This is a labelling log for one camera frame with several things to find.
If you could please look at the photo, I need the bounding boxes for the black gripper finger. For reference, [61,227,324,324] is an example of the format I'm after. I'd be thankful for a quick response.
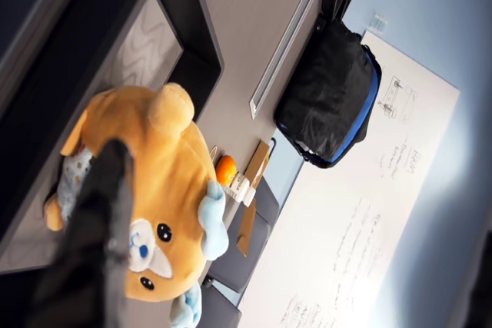
[34,138,136,328]

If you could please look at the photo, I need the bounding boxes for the orange plush bear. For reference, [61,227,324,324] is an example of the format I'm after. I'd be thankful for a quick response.
[44,81,231,328]

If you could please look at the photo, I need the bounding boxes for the orange fruit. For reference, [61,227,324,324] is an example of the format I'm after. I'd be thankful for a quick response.
[214,154,236,185]

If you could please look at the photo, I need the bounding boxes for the white pill bottle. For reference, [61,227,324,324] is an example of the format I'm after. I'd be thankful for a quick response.
[222,172,258,206]

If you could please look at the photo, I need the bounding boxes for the brown cardboard piece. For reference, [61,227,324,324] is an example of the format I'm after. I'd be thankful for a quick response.
[234,200,259,257]

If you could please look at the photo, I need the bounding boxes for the grey office chair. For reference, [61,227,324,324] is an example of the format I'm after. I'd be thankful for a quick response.
[209,177,281,294]
[199,285,243,328]

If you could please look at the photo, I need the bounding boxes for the brown cardboard box with window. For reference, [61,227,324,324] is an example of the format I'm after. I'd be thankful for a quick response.
[244,138,276,191]

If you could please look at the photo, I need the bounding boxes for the black plastic tray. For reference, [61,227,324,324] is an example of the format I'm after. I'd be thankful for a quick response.
[0,0,225,277]

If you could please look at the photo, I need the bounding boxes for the whiteboard with writing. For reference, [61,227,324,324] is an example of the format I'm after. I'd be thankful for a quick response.
[238,30,461,328]

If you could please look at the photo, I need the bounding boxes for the black bag with blue trim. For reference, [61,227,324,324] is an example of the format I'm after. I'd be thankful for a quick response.
[273,16,384,170]

